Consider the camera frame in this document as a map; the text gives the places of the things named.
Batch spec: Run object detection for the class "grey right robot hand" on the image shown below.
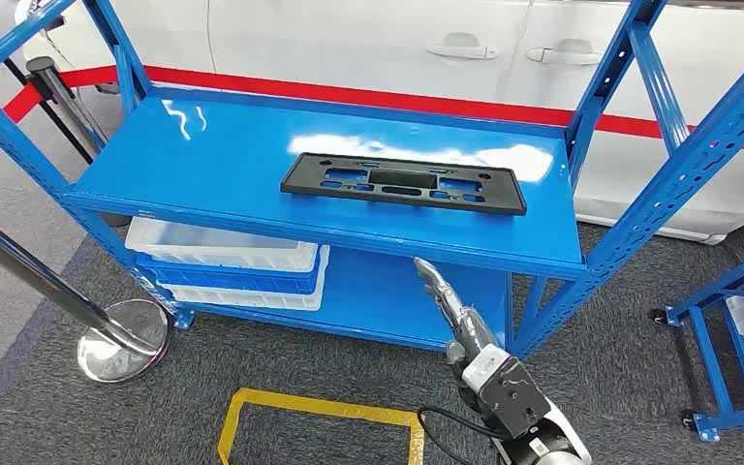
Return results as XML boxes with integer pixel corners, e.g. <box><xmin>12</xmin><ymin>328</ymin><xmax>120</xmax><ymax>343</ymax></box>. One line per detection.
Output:
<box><xmin>413</xmin><ymin>256</ymin><xmax>505</xmax><ymax>387</ymax></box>

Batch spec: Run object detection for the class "black plastic plate bracket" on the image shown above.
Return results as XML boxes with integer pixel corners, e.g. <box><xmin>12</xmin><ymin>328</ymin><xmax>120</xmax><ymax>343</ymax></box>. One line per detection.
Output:
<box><xmin>280</xmin><ymin>151</ymin><xmax>529</xmax><ymax>217</ymax></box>

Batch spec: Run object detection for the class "blue metal shelf rack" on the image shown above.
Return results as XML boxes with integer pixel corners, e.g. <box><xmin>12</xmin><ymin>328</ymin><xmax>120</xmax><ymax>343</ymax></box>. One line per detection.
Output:
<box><xmin>0</xmin><ymin>0</ymin><xmax>744</xmax><ymax>360</ymax></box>

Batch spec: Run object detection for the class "yellow floor tape square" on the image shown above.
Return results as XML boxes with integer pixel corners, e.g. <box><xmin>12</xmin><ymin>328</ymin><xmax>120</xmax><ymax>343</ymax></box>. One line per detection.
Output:
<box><xmin>217</xmin><ymin>387</ymin><xmax>426</xmax><ymax>465</ymax></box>

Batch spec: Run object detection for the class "blue wheeled cart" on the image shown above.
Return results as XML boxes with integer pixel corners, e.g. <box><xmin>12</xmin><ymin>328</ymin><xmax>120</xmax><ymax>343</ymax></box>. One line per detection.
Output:
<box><xmin>649</xmin><ymin>238</ymin><xmax>744</xmax><ymax>444</ymax></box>

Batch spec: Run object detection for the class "white car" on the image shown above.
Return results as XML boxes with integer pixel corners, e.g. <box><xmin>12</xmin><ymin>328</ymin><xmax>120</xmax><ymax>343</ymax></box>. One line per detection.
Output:
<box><xmin>15</xmin><ymin>0</ymin><xmax>744</xmax><ymax>246</ymax></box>

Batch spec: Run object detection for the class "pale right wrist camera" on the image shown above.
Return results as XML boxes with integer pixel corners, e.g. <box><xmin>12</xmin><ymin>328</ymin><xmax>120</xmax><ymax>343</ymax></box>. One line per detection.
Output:
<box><xmin>461</xmin><ymin>345</ymin><xmax>515</xmax><ymax>394</ymax></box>

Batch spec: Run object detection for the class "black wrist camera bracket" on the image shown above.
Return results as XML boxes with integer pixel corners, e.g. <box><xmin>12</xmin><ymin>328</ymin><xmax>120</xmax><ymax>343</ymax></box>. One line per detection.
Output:
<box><xmin>478</xmin><ymin>356</ymin><xmax>551</xmax><ymax>441</ymax></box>

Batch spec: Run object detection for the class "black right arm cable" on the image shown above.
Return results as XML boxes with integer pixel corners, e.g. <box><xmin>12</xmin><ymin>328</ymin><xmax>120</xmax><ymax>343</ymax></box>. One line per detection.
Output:
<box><xmin>417</xmin><ymin>406</ymin><xmax>514</xmax><ymax>465</ymax></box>

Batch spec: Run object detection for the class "white car door handle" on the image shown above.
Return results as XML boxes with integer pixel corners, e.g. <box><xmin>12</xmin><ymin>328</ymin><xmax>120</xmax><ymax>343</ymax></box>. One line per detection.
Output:
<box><xmin>525</xmin><ymin>38</ymin><xmax>605</xmax><ymax>67</ymax></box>

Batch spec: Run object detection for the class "chrome stanchion post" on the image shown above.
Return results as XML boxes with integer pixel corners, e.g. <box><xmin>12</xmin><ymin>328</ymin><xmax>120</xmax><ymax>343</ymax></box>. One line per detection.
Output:
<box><xmin>0</xmin><ymin>201</ymin><xmax>173</xmax><ymax>385</ymax></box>

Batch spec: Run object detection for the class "black-capped stanchion post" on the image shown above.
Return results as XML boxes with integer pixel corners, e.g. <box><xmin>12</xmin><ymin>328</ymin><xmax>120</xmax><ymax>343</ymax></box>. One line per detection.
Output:
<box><xmin>25</xmin><ymin>56</ymin><xmax>109</xmax><ymax>152</ymax></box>

